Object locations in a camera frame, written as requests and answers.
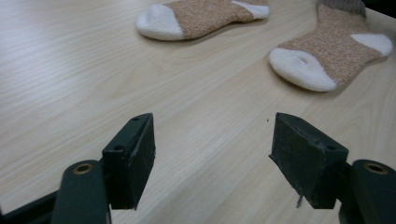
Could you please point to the brown and white fuzzy sock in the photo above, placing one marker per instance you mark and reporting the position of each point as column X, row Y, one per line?
column 205, row 17
column 330, row 53

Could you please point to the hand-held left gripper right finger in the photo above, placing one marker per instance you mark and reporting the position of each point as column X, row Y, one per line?
column 306, row 161

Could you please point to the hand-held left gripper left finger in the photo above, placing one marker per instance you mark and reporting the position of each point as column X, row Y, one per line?
column 129, row 161

